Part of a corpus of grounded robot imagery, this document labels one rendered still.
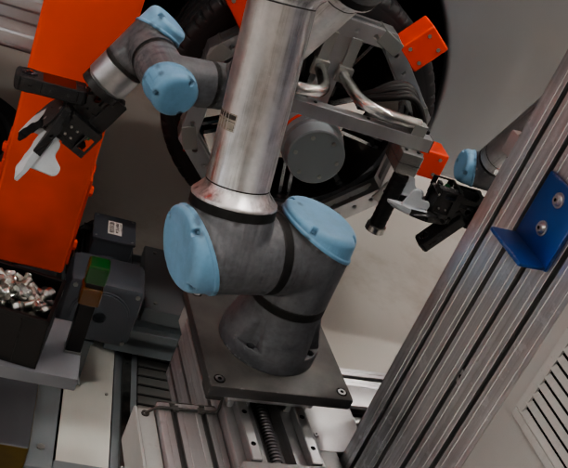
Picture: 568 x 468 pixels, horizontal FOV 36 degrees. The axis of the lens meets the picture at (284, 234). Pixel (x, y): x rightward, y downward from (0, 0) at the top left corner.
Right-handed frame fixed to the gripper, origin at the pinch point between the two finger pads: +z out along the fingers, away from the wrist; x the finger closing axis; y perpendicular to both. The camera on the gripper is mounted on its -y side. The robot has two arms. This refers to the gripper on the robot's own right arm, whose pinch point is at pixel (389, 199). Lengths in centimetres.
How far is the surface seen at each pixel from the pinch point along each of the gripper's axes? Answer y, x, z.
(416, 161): 10.8, 1.5, -0.9
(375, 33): 27.6, -20.5, 10.9
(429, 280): -83, -115, -85
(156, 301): -60, -30, 34
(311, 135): 6.7, -6.0, 20.1
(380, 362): -83, -55, -49
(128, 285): -42, -8, 46
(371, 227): -6.8, 1.5, 1.6
